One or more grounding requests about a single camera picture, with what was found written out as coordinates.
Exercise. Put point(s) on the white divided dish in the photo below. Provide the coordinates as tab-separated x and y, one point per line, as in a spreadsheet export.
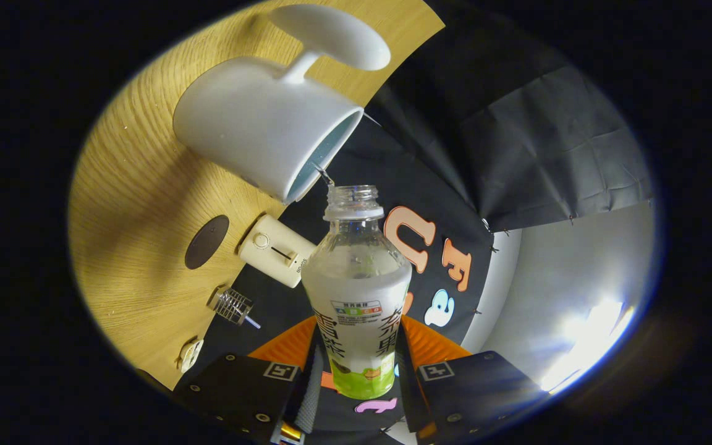
190	355

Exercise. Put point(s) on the white toaster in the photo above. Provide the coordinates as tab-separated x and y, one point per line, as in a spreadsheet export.
275	250

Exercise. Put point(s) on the metal spoon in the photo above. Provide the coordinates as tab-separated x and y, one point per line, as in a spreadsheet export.
253	322

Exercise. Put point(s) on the white cup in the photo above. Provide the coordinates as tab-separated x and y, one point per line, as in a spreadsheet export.
257	117

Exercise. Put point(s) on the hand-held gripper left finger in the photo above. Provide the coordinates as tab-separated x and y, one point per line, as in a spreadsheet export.
238	389

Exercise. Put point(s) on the wooden table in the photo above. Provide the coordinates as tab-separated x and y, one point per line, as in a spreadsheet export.
133	216

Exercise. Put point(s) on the clear juice bottle green label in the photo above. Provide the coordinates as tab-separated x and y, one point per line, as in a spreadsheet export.
356	290

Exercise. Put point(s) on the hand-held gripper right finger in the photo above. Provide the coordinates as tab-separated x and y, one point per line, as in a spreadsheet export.
479	389

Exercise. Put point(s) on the dark round coaster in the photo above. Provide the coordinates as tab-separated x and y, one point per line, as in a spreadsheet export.
206	242

